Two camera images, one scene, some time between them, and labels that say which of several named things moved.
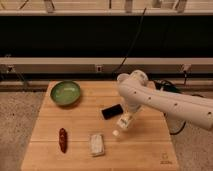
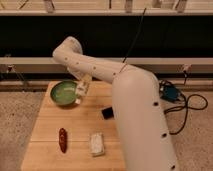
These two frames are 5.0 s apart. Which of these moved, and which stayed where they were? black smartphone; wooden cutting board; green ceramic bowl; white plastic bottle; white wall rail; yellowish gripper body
Moved: yellowish gripper body; white plastic bottle
Stayed: white wall rail; black smartphone; wooden cutting board; green ceramic bowl
